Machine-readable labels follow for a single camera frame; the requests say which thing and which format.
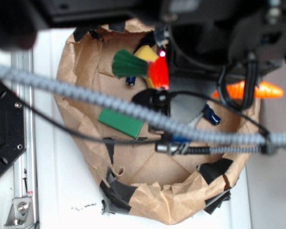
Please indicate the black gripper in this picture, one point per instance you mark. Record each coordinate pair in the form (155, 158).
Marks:
(221, 45)

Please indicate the orange toy carrot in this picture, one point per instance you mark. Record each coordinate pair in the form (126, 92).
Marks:
(126, 64)

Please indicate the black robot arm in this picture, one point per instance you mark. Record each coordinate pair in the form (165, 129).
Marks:
(20, 20)

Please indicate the yellow sponge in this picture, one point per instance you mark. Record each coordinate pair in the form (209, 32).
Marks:
(146, 53)

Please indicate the green rectangular block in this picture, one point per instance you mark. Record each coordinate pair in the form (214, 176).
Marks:
(123, 123)

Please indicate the brown paper bag bin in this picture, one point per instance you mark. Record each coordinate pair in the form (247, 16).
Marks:
(137, 179)

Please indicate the white tray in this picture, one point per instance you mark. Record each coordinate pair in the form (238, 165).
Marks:
(70, 199)

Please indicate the aluminium frame rail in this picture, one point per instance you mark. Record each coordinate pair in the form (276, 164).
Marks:
(24, 169)

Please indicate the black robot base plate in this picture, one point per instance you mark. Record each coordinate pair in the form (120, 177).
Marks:
(12, 133)

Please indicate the metal corner bracket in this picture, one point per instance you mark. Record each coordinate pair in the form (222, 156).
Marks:
(21, 214)

